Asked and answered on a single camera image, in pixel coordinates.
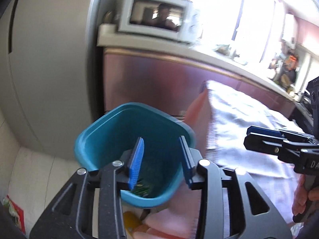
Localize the grey refrigerator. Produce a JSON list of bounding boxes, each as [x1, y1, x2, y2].
[[1, 0, 100, 159]]

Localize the white microwave oven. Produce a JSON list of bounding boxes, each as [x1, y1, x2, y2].
[[116, 0, 198, 44]]

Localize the person's right hand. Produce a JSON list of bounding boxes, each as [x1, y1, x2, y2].
[[292, 174, 314, 216]]

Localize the purple base cabinets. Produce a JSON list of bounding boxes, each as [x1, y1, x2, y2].
[[103, 48, 295, 118]]

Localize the teal plastic trash bin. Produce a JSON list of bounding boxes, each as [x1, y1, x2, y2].
[[74, 103, 196, 208]]

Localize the green clear plastic wrapper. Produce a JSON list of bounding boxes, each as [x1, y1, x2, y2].
[[131, 179, 154, 198]]

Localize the blue checked tablecloth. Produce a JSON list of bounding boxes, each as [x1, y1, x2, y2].
[[183, 79, 317, 224]]

